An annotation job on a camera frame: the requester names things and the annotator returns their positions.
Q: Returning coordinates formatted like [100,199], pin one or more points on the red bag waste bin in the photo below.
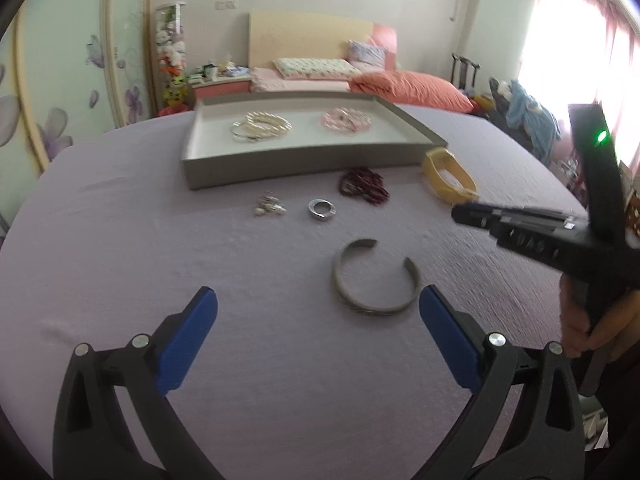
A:
[174,109]

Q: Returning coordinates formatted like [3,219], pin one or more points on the white wall socket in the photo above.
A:
[226,5]

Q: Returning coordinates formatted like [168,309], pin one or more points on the grey white cardboard tray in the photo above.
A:
[214,153]

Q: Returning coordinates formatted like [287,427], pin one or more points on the white mug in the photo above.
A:
[210,72]

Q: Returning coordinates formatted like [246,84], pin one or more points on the lilac bedspread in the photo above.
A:
[290,383]

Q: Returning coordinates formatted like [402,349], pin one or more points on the person's right hand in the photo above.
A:
[619,325]

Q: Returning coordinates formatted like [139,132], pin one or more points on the floral white pillow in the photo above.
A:
[336,69]

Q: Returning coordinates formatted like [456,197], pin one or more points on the cream yellow wristwatch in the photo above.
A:
[447,178]

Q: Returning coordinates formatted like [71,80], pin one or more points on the clear tube of plush toys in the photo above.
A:
[170,45]

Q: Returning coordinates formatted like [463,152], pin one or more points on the dark wooden chair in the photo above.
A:
[463,72]

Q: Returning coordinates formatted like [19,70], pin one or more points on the engraved silver cuff bangle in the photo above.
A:
[351,301]

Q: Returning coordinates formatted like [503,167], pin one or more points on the pearl earrings cluster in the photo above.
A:
[269,205]

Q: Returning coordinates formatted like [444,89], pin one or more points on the thin silver bangle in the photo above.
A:
[246,131]

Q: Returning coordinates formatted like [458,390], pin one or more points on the floral sliding wardrobe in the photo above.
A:
[71,70]

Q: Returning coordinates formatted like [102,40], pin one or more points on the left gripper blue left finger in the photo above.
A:
[180,337]

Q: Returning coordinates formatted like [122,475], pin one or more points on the pink white nightstand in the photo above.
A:
[222,86]

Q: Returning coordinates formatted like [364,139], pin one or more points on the folded coral duvet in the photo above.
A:
[410,88]

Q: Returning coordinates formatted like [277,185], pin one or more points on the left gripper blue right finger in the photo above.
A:
[458,336]

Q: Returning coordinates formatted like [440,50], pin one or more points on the cream pink headboard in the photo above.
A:
[274,35]

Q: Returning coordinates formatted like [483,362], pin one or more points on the yellow plush toy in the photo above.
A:
[176,91]

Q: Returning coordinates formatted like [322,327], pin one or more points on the small lilac pillow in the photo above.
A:
[359,52]

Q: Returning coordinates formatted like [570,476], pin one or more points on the pink curtain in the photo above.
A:
[584,51]

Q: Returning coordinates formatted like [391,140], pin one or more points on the blue plush garment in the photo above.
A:
[540,125]

